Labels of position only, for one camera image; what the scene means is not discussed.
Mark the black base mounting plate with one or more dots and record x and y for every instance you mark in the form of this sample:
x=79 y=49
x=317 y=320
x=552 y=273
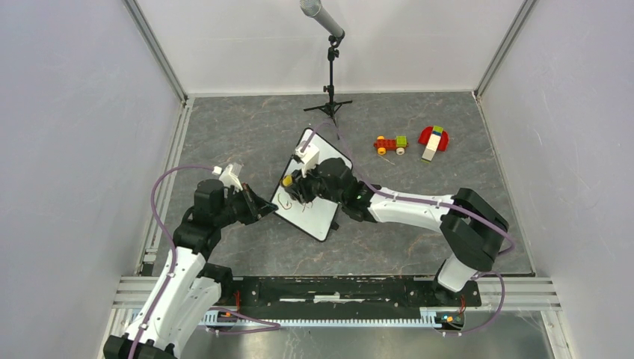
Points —
x=343 y=297

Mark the red white toy block figure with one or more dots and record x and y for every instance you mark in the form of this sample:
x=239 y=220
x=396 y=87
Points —
x=434 y=139

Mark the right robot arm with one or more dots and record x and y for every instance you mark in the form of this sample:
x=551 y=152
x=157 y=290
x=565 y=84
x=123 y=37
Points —
x=473 y=229

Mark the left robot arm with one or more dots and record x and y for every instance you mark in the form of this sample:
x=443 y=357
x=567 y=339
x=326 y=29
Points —
x=189 y=285

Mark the corner aluminium post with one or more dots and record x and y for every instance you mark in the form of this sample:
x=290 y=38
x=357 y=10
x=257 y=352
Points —
x=146 y=31
x=514 y=29

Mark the aluminium frame rail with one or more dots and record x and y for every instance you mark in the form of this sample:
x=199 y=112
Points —
x=512 y=294

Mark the left corner aluminium post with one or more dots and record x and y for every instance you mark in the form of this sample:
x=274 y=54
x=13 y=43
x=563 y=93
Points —
x=146 y=31

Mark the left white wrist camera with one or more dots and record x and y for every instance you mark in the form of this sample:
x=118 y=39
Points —
x=229 y=175

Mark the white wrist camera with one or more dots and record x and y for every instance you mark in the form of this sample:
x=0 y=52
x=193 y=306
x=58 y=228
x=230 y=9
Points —
x=229 y=175
x=306 y=155

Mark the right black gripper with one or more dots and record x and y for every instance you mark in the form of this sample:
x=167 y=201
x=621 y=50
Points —
x=302 y=191

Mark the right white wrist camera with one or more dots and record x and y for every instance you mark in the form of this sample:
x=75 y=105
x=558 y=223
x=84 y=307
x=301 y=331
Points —
x=306 y=155

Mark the right corner aluminium post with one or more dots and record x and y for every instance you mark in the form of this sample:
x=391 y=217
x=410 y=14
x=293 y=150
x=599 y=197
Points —
x=514 y=29

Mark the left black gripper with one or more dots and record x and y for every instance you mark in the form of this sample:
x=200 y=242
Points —
x=256 y=207

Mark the white whiteboard with red writing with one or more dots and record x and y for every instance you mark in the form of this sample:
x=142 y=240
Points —
x=314 y=218

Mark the black microphone tripod stand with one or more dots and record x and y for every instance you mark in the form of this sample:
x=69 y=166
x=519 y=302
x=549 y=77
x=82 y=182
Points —
x=331 y=107

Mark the yellow bone-shaped eraser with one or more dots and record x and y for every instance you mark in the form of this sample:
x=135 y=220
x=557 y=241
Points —
x=287 y=181

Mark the red toy block car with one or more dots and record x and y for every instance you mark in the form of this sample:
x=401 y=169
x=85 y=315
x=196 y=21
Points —
x=397 y=145

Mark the grey microphone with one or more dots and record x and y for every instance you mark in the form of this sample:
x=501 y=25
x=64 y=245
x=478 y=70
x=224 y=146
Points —
x=314 y=9

